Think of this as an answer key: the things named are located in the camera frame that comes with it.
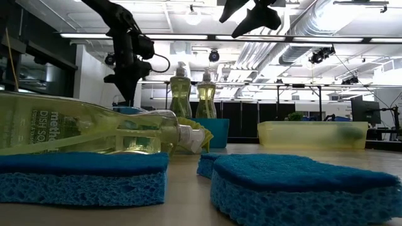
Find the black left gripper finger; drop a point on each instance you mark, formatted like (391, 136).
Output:
(129, 99)

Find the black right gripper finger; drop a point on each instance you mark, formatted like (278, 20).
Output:
(234, 6)
(264, 19)

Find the clear green dish soap bottle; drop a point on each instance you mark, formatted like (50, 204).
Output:
(94, 125)
(206, 103)
(180, 100)

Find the blue sponge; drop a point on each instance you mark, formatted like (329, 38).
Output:
(298, 188)
(81, 185)

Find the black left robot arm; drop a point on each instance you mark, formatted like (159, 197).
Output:
(124, 47)

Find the black overhead light bar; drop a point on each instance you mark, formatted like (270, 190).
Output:
(188, 37)

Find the teal plastic bin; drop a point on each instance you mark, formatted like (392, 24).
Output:
(220, 135)

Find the black partition panels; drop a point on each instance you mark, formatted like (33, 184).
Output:
(245, 119)

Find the green background plant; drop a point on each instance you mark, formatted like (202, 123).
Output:
(295, 116)

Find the yellow translucent plastic bin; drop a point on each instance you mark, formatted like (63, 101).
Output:
(298, 135)

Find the black computer monitor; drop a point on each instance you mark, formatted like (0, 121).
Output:
(366, 111)

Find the green scrubber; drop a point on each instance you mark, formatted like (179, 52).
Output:
(351, 133)

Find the black ceiling camera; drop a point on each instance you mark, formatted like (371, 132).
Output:
(351, 81)
(320, 55)
(109, 59)
(214, 56)

